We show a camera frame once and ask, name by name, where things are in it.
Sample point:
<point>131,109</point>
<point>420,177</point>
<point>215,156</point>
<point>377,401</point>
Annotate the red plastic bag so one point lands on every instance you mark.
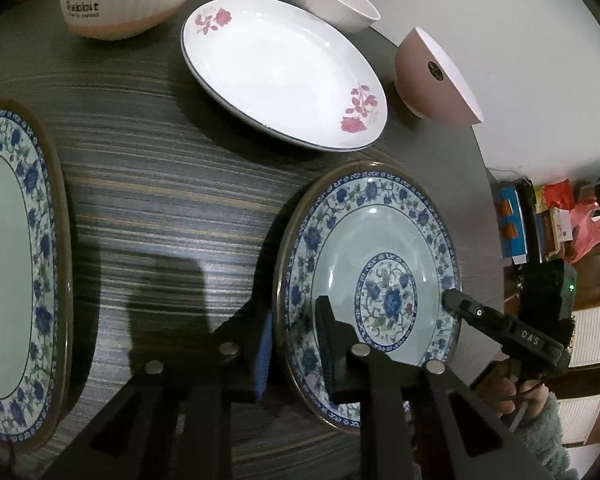
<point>570,229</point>

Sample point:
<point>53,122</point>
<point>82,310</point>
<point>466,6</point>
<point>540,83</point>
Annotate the pink bowl white inside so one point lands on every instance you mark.
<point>431,85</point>

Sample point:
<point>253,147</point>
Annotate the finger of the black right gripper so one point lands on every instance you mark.
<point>488,321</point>

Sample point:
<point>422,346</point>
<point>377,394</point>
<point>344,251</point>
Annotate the oval blue floral platter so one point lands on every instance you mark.
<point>36,293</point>

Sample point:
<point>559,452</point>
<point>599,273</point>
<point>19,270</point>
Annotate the fuzzy grey green sleeve forearm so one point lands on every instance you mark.
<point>540,430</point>

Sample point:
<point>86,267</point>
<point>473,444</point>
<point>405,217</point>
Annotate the white plate pink roses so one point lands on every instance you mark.
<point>285,72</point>

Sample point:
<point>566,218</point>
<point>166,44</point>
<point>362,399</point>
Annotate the blue box on shelf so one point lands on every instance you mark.
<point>511,226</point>

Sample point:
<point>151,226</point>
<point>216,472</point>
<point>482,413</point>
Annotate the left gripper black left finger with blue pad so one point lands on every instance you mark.
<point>192,374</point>

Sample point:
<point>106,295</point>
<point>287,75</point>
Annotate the right hand holding gripper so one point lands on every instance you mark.
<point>502,394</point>

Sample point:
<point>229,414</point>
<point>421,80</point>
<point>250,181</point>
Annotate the round blue floral plate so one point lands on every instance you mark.
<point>371,240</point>

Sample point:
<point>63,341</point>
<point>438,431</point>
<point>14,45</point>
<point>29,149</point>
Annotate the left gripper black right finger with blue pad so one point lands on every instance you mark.
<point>415,421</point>

